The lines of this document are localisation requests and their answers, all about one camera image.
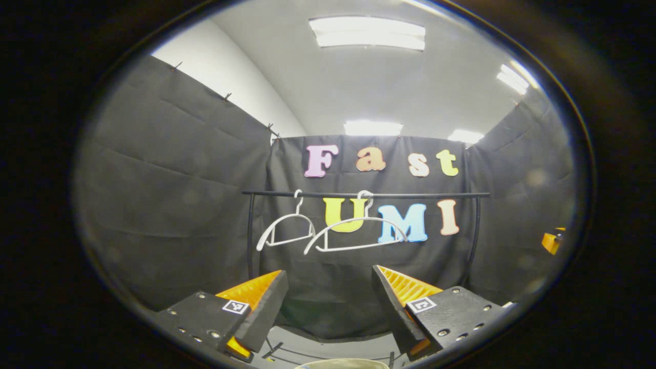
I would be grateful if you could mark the white plastic hanger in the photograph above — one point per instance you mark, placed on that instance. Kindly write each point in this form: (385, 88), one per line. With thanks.
(287, 216)
(353, 220)

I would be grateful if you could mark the black metal clothes rack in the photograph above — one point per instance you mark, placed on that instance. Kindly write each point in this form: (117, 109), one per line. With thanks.
(435, 195)

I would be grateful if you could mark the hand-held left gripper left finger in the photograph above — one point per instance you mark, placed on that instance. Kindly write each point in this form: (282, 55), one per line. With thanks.
(266, 312)

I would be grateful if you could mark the large ceiling light panel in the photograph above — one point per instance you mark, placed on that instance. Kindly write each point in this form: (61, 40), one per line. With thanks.
(366, 32)

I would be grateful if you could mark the beige laundry hamper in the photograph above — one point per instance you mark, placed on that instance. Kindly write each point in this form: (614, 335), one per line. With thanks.
(343, 364)

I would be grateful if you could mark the black backdrop cloth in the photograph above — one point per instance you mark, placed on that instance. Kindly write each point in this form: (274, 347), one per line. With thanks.
(169, 205)

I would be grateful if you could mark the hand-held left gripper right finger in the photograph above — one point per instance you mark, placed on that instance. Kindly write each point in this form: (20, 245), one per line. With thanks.
(392, 307)

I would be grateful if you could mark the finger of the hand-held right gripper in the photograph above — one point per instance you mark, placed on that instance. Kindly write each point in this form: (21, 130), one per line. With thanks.
(552, 241)

